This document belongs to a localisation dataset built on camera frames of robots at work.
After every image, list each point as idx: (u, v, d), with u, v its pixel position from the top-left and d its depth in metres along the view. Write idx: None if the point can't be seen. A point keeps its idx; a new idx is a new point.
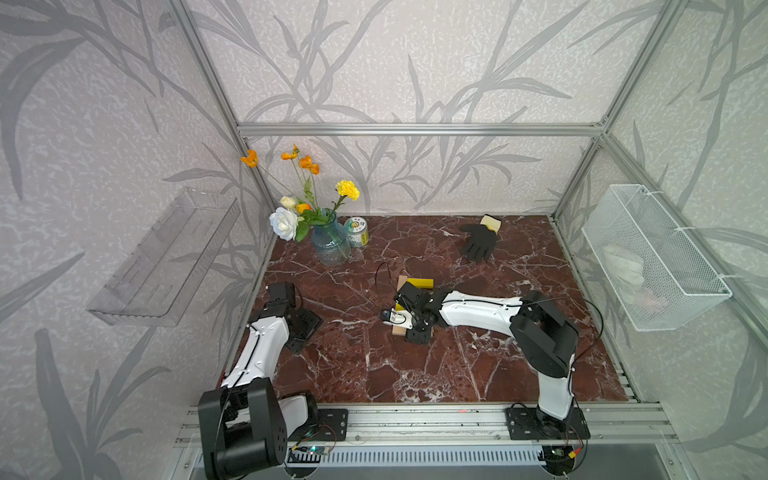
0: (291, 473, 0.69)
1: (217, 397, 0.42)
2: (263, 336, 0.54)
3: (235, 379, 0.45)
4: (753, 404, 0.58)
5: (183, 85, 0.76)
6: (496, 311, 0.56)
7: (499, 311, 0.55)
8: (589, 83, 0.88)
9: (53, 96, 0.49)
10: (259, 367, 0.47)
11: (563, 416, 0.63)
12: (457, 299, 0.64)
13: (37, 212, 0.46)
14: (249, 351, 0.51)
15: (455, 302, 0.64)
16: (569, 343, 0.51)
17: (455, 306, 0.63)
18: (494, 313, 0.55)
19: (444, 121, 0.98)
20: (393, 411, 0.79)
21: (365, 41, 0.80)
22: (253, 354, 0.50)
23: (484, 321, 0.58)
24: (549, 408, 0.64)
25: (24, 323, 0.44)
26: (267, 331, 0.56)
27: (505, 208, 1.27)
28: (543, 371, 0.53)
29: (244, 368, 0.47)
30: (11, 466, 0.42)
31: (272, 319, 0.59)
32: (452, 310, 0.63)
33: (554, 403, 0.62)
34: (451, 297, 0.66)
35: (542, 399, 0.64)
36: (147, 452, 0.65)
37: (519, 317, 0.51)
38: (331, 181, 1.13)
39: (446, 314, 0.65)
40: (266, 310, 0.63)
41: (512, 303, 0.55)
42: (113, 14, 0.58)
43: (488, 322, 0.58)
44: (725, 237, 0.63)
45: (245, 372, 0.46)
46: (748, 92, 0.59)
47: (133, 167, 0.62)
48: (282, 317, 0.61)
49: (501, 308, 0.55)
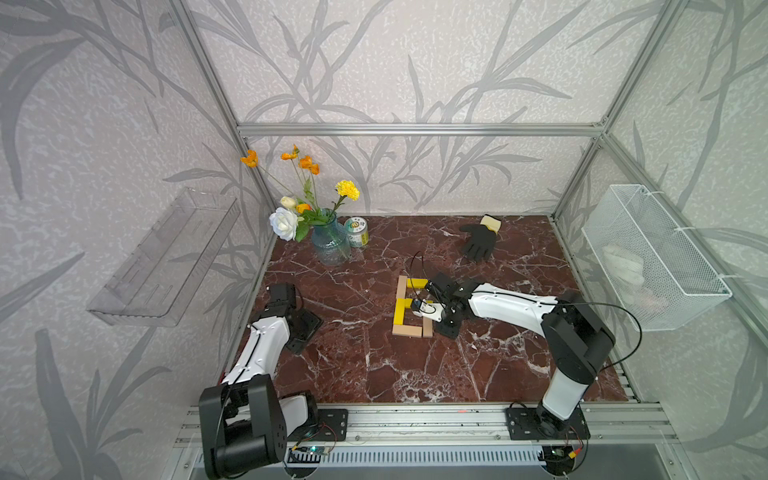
0: (291, 473, 0.69)
1: (217, 394, 0.42)
2: (265, 335, 0.55)
3: (236, 376, 0.45)
4: (753, 404, 0.58)
5: (183, 85, 0.76)
6: (528, 307, 0.54)
7: (531, 307, 0.54)
8: (589, 83, 0.88)
9: (53, 96, 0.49)
10: (261, 364, 0.48)
11: (564, 416, 0.63)
12: (488, 290, 0.64)
13: (36, 212, 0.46)
14: (250, 349, 0.51)
15: (485, 293, 0.63)
16: (603, 349, 0.49)
17: (484, 297, 0.63)
18: (524, 309, 0.54)
19: (444, 121, 0.98)
20: (393, 410, 0.79)
21: (365, 41, 0.80)
22: (253, 352, 0.50)
23: (513, 318, 0.58)
24: (551, 406, 0.64)
25: (25, 323, 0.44)
26: (269, 330, 0.56)
27: (506, 208, 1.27)
28: (570, 375, 0.51)
29: (245, 365, 0.48)
30: (11, 466, 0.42)
31: (273, 318, 0.60)
32: (481, 303, 0.63)
33: (560, 403, 0.62)
34: (481, 288, 0.66)
35: (548, 395, 0.64)
36: (147, 452, 0.65)
37: (553, 317, 0.49)
38: (331, 181, 1.13)
39: (475, 307, 0.65)
40: (268, 310, 0.63)
41: (547, 301, 0.53)
42: (113, 15, 0.58)
43: (518, 319, 0.57)
44: (725, 236, 0.63)
45: (245, 368, 0.47)
46: (748, 92, 0.59)
47: (133, 167, 0.62)
48: (282, 317, 0.61)
49: (534, 304, 0.54)
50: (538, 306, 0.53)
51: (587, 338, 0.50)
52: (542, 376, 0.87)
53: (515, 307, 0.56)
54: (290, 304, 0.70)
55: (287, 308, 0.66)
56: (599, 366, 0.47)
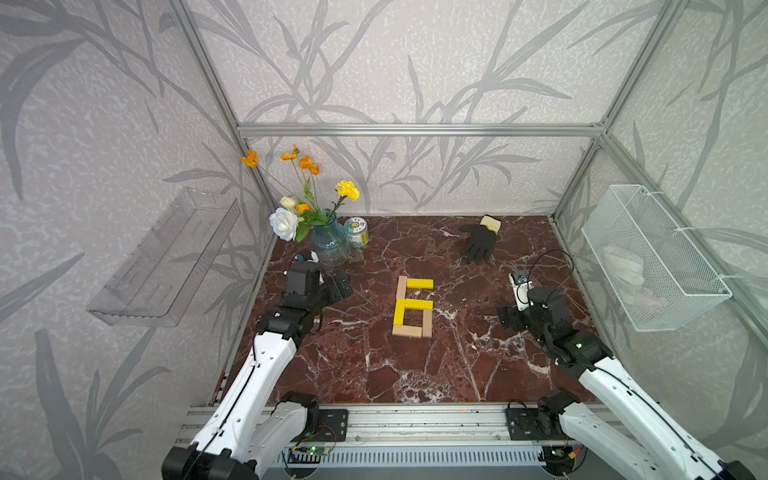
0: (291, 473, 0.69)
1: (181, 458, 0.38)
2: (259, 368, 0.47)
3: (206, 440, 0.40)
4: (753, 404, 0.58)
5: (183, 85, 0.76)
6: (674, 449, 0.43)
7: (678, 452, 0.42)
8: (589, 83, 0.88)
9: (54, 96, 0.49)
10: (240, 422, 0.42)
11: (566, 432, 0.64)
12: (622, 378, 0.50)
13: (37, 212, 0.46)
14: (238, 388, 0.45)
15: (616, 382, 0.50)
16: None
17: (613, 387, 0.49)
18: (666, 447, 0.43)
19: (444, 121, 0.98)
20: (392, 411, 0.79)
21: (365, 41, 0.80)
22: (235, 405, 0.43)
23: (633, 432, 0.48)
24: (567, 424, 0.63)
25: (24, 323, 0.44)
26: (266, 362, 0.48)
27: (506, 209, 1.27)
28: None
29: (221, 423, 0.41)
30: (11, 466, 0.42)
31: (278, 342, 0.51)
32: (595, 383, 0.51)
33: (580, 433, 0.60)
34: (615, 369, 0.51)
35: (577, 424, 0.61)
36: (147, 452, 0.65)
37: None
38: (331, 181, 1.13)
39: (590, 383, 0.52)
40: (277, 317, 0.54)
41: (706, 455, 0.42)
42: (113, 15, 0.58)
43: (639, 439, 0.47)
44: (725, 237, 0.63)
45: (219, 432, 0.41)
46: (748, 93, 0.59)
47: (133, 168, 0.62)
48: (288, 339, 0.52)
49: (683, 449, 0.42)
50: (690, 458, 0.42)
51: None
52: (542, 376, 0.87)
53: (649, 429, 0.45)
54: (305, 315, 0.57)
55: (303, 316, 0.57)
56: None
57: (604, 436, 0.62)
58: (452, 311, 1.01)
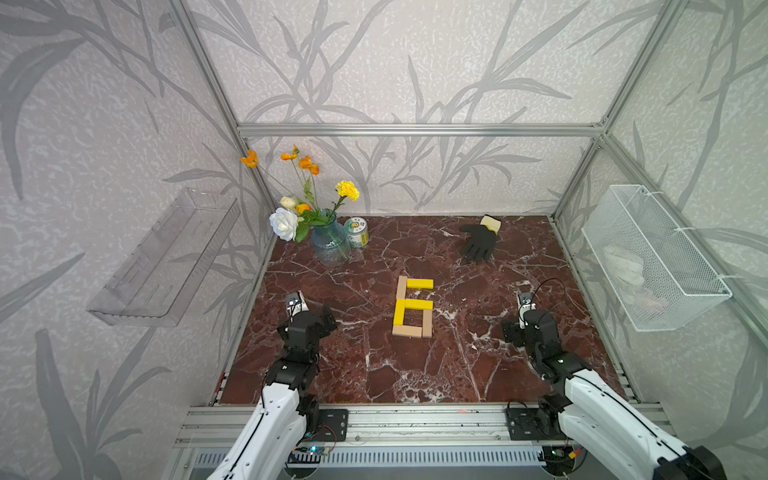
0: (291, 473, 0.69)
1: None
2: (267, 416, 0.52)
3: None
4: (753, 404, 0.58)
5: (183, 85, 0.76)
6: (640, 436, 0.47)
7: (644, 439, 0.46)
8: (589, 83, 0.88)
9: (54, 96, 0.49)
10: (250, 466, 0.46)
11: (567, 431, 0.63)
12: (597, 383, 0.56)
13: (37, 212, 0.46)
14: (247, 435, 0.49)
15: (590, 386, 0.56)
16: None
17: (588, 390, 0.56)
18: (633, 434, 0.47)
19: (444, 121, 0.98)
20: (393, 411, 0.79)
21: (365, 41, 0.80)
22: (244, 448, 0.47)
23: (612, 433, 0.51)
24: (567, 422, 0.63)
25: (25, 323, 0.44)
26: (275, 409, 0.53)
27: (506, 209, 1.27)
28: None
29: (230, 466, 0.45)
30: (11, 467, 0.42)
31: (283, 389, 0.57)
32: (575, 390, 0.58)
33: (579, 432, 0.60)
34: (591, 377, 0.58)
35: (575, 420, 0.61)
36: (146, 453, 0.65)
37: (665, 467, 0.42)
38: (331, 181, 1.13)
39: (571, 391, 0.59)
40: (284, 368, 0.61)
41: (672, 441, 0.45)
42: (113, 15, 0.58)
43: (617, 437, 0.51)
44: (725, 237, 0.63)
45: (229, 475, 0.44)
46: (748, 93, 0.59)
47: (133, 168, 0.62)
48: (294, 386, 0.57)
49: (650, 437, 0.46)
50: (655, 443, 0.45)
51: None
52: None
53: (617, 421, 0.50)
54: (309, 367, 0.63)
55: (307, 370, 0.62)
56: None
57: (601, 437, 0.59)
58: (453, 311, 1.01)
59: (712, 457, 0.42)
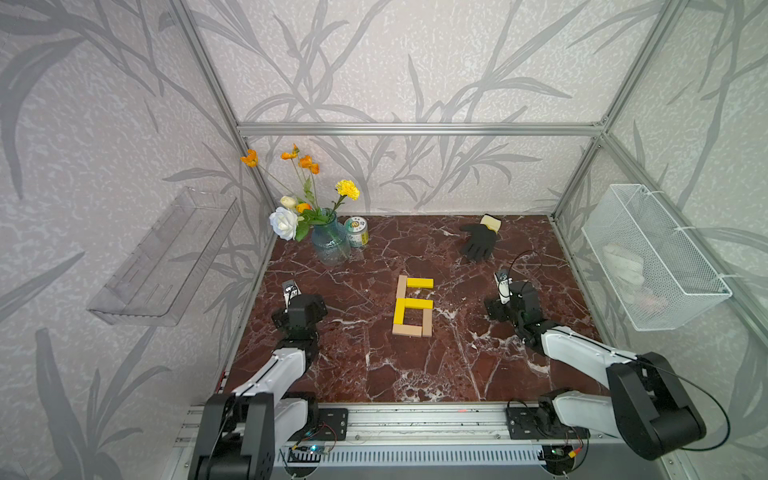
0: (291, 472, 0.69)
1: (222, 401, 0.44)
2: (281, 360, 0.58)
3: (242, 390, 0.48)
4: (753, 404, 0.58)
5: (183, 84, 0.76)
6: (599, 353, 0.52)
7: (603, 354, 0.51)
8: (589, 83, 0.88)
9: (53, 96, 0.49)
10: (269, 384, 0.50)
11: (565, 422, 0.63)
12: (565, 331, 0.62)
13: (36, 212, 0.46)
14: (265, 368, 0.55)
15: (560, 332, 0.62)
16: (682, 427, 0.42)
17: (557, 334, 0.62)
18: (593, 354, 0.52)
19: (444, 121, 0.98)
20: (392, 410, 0.79)
21: (365, 40, 0.79)
22: (266, 373, 0.53)
23: (583, 366, 0.55)
24: (560, 408, 0.64)
25: (25, 322, 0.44)
26: (286, 358, 0.59)
27: (506, 208, 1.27)
28: (630, 437, 0.44)
29: (254, 382, 0.50)
30: (11, 466, 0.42)
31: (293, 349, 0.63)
32: (551, 341, 0.62)
33: (573, 414, 0.60)
34: (561, 328, 0.64)
35: (568, 405, 0.61)
36: (147, 452, 0.65)
37: (621, 366, 0.46)
38: (331, 181, 1.13)
39: (545, 343, 0.64)
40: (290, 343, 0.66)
41: (624, 352, 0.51)
42: (113, 14, 0.58)
43: (587, 368, 0.54)
44: (726, 237, 0.62)
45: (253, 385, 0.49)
46: (748, 92, 0.59)
47: (133, 167, 0.62)
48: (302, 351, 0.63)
49: (607, 353, 0.51)
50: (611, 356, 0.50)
51: (665, 410, 0.44)
52: (541, 376, 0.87)
53: (582, 348, 0.55)
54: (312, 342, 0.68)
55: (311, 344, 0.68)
56: (674, 443, 0.42)
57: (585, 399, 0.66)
58: (452, 310, 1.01)
59: (661, 360, 0.46)
